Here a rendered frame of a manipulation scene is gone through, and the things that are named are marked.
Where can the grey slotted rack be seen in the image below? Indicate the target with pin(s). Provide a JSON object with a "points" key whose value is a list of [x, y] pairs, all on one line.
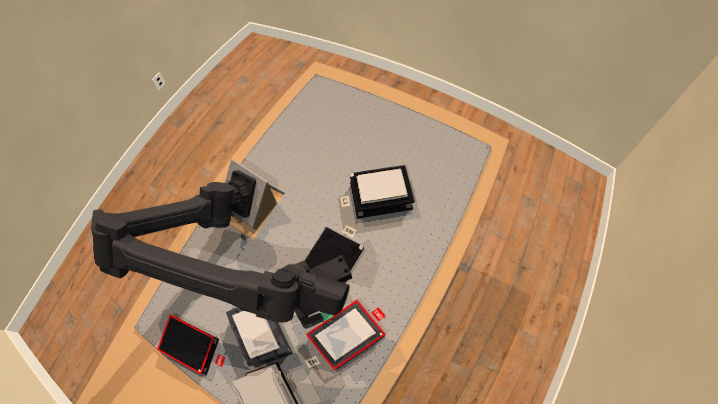
{"points": [[263, 387]]}

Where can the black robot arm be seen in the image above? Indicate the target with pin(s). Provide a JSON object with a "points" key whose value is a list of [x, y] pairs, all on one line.
{"points": [[282, 290]]}

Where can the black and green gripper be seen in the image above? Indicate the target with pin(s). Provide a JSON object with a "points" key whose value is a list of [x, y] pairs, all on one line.
{"points": [[302, 315]]}

